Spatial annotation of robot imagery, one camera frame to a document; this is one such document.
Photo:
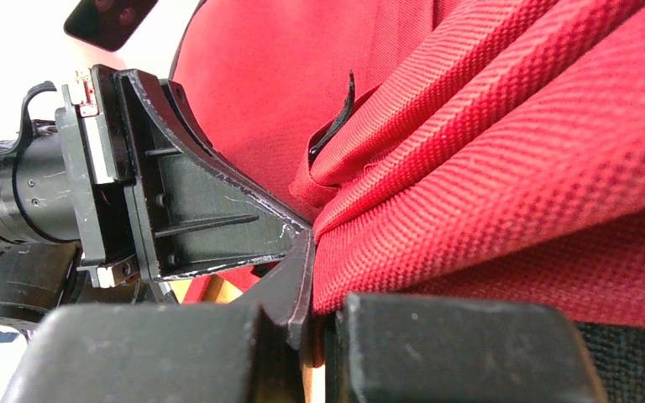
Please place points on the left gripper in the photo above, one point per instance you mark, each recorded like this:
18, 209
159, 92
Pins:
192, 212

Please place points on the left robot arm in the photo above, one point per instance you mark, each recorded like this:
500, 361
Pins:
40, 251

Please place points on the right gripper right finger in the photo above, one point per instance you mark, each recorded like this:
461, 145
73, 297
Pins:
395, 348

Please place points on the red student backpack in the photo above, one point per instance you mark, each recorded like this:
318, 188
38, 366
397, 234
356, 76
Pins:
486, 149

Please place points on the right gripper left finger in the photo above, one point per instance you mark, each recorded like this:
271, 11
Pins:
251, 349

